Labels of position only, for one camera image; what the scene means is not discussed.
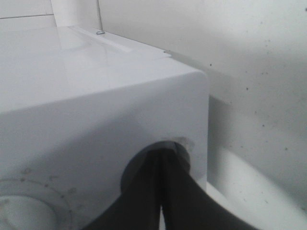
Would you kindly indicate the white microwave oven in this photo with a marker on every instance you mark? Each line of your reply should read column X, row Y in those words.
column 77, row 104

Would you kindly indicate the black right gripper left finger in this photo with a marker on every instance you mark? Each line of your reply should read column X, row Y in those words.
column 138, row 208

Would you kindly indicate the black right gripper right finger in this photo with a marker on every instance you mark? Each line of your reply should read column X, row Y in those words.
column 186, row 206

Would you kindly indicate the white lower timer knob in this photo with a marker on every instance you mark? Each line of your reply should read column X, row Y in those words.
column 30, row 205

